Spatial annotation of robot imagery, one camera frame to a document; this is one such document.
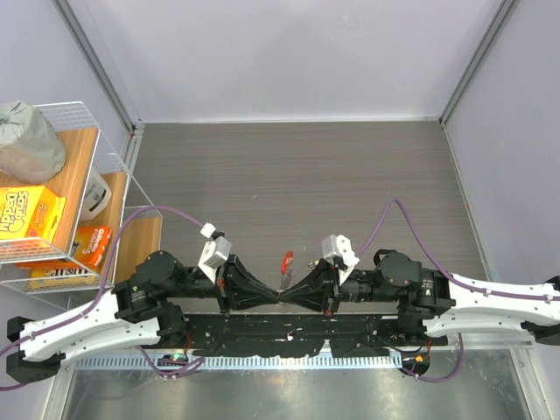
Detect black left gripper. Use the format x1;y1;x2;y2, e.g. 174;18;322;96
165;251;281;314

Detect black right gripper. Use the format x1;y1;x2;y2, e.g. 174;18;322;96
279;258;396;317

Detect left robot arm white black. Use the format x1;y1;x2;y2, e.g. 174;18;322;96
1;251;279;387

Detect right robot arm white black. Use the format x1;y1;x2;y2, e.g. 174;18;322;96
279;249;559;346

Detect silver keys with yellow tag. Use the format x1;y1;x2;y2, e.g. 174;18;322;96
307;260;319;270

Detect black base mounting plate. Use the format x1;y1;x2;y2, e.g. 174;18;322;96
184;313;448;358

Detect orange snack box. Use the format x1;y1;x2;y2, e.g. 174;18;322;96
71;225;112;269

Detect white pump bottle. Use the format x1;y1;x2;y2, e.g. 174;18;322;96
80;168;112;221

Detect yellow black candy bag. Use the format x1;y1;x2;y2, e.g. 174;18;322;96
15;260;99;283

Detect yellow snack box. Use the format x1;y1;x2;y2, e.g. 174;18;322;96
1;185;66;242

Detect grey crumpled bag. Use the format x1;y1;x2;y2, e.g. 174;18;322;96
1;101;67;185

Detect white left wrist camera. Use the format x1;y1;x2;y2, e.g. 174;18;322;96
197;222;232;284

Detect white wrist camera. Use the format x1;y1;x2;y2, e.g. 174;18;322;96
197;222;232;284
321;234;360;285

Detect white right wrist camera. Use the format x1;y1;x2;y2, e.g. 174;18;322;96
321;234;360;285

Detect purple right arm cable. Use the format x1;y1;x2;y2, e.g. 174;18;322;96
356;197;560;384

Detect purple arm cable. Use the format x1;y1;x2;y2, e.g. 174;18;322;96
356;197;560;384
0;204;207;392

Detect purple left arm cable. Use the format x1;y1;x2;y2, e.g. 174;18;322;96
0;204;207;392

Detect white wire shelf rack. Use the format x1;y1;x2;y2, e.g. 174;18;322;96
1;101;163;295

